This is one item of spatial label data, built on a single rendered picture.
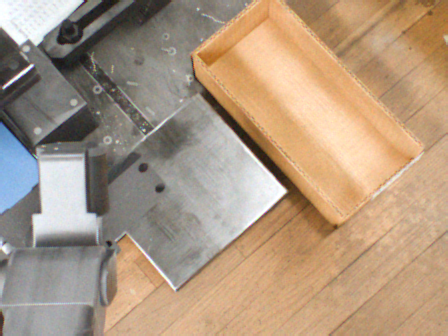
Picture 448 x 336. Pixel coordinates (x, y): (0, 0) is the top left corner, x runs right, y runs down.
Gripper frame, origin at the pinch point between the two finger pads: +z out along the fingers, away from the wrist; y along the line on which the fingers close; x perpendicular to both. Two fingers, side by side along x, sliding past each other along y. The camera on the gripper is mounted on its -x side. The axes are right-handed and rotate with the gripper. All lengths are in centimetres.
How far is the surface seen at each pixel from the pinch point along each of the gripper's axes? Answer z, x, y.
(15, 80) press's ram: -7.8, -6.8, 13.5
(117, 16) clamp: 9.4, -21.4, 10.0
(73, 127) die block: 8.1, -9.3, 3.9
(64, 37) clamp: 10.1, -15.3, 11.8
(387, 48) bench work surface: 3.4, -43.5, -12.5
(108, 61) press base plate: 15.3, -18.3, 5.8
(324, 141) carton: 1.6, -30.0, -15.2
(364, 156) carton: -0.7, -32.1, -18.9
